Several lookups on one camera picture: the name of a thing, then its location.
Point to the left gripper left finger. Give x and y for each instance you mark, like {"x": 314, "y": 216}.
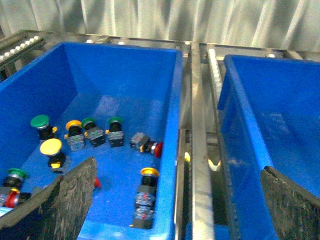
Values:
{"x": 58, "y": 211}

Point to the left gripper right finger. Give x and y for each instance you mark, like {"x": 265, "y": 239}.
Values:
{"x": 295, "y": 212}

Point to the large yellow mushroom button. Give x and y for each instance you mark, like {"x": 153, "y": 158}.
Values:
{"x": 52, "y": 148}

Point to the yellow button with long block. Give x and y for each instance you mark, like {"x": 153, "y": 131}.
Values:
{"x": 145, "y": 199}

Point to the red button with double block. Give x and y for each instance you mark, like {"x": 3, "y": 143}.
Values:
{"x": 97, "y": 183}

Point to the green button front left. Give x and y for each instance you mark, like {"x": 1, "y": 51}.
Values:
{"x": 14, "y": 180}

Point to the orange-yellow small button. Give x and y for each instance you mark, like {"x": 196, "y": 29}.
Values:
{"x": 75, "y": 138}

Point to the small green button left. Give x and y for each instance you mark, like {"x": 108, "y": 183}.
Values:
{"x": 92, "y": 132}

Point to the small green button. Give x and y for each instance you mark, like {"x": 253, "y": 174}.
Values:
{"x": 115, "y": 133}
{"x": 92, "y": 132}

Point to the large green mushroom button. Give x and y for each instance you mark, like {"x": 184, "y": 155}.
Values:
{"x": 42, "y": 124}

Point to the small green button right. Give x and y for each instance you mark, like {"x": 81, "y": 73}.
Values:
{"x": 115, "y": 133}

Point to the blue target bin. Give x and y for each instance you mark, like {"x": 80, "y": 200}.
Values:
{"x": 269, "y": 112}

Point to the blue source bin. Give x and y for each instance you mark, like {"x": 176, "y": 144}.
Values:
{"x": 74, "y": 81}

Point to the white roller track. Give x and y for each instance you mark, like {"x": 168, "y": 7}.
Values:
{"x": 216, "y": 77}

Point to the metal centre rail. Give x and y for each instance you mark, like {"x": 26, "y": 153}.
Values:
{"x": 202, "y": 203}

